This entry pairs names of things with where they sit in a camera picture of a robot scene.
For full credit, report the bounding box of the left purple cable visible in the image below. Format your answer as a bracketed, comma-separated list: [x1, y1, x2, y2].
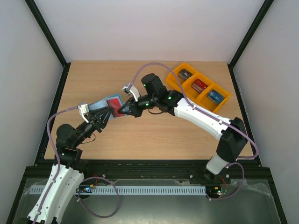
[32, 105, 80, 224]

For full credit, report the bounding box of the black card stack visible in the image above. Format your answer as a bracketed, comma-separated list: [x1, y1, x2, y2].
[178, 69, 193, 81]

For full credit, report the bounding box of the blue card stack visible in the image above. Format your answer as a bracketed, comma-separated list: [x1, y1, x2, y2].
[207, 90, 224, 105]

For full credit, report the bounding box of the black aluminium frame rail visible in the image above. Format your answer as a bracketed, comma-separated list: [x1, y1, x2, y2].
[21, 159, 274, 187]

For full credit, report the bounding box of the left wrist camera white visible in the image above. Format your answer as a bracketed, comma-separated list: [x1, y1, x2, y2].
[78, 102, 89, 123]

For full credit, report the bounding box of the light blue cable duct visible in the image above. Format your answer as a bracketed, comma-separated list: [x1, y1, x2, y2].
[28, 183, 207, 196]

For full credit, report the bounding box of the yellow three-compartment bin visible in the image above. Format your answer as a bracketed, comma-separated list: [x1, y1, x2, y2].
[165, 63, 231, 113]

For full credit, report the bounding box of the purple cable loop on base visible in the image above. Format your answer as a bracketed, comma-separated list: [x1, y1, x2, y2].
[77, 175, 121, 217]

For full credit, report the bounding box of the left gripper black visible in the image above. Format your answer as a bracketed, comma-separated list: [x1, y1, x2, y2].
[73, 106, 113, 147]

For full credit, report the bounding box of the red card stack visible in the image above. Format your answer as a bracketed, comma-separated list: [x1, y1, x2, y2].
[192, 79, 208, 93]

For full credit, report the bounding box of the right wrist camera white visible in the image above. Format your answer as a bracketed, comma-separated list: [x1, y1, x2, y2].
[121, 83, 140, 102]

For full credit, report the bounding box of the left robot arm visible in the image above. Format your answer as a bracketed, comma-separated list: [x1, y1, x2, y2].
[23, 106, 114, 224]

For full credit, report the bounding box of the blue leather card holder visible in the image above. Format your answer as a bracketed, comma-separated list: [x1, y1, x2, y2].
[88, 94, 124, 111]

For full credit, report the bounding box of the red credit card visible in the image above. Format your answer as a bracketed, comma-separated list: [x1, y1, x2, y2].
[107, 98, 124, 118]

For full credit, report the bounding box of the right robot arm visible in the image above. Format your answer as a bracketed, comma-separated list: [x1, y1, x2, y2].
[118, 73, 248, 183]

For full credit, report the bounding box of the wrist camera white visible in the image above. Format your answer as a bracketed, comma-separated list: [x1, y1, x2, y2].
[78, 102, 89, 123]
[121, 83, 140, 102]

